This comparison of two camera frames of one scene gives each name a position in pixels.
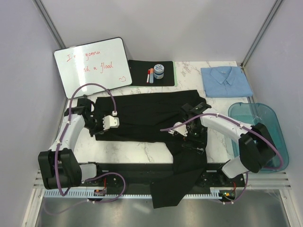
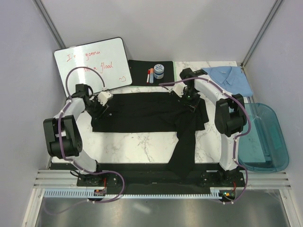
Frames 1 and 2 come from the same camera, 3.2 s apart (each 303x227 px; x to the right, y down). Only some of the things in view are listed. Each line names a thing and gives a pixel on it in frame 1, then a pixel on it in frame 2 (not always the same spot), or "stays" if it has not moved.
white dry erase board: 104,62 stays
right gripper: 198,140 -> 192,104
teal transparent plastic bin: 250,113 stays
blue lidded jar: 158,71 stays
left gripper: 101,129 -> 101,111
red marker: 148,73 stays
